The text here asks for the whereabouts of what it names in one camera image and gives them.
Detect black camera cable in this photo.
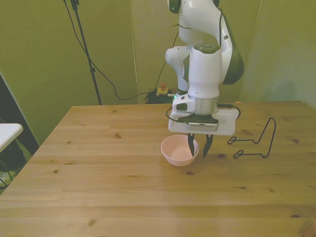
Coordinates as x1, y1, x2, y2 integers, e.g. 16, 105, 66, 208
63, 0, 158, 101

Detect black wire dish rack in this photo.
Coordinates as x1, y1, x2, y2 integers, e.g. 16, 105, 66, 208
227, 117, 277, 159

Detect black tripod pole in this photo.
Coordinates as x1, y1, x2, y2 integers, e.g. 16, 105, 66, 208
70, 0, 103, 106

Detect black floor cable bundle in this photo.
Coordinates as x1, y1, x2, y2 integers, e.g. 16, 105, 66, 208
144, 91, 177, 105

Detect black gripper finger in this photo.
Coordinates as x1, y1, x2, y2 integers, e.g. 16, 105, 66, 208
187, 132, 196, 157
202, 134, 213, 158

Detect thin black cable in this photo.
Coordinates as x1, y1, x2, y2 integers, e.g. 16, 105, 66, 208
156, 23, 192, 93

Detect grey and black wrist camera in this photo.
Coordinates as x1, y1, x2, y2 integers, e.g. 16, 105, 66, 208
177, 115, 220, 133

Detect yellow emergency stop box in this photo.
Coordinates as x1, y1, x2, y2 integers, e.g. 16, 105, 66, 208
156, 83, 169, 97

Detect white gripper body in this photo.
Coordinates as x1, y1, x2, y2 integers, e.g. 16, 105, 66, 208
168, 109, 240, 136

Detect pink plastic bowl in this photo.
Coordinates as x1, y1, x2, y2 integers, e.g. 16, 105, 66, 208
160, 134, 200, 167

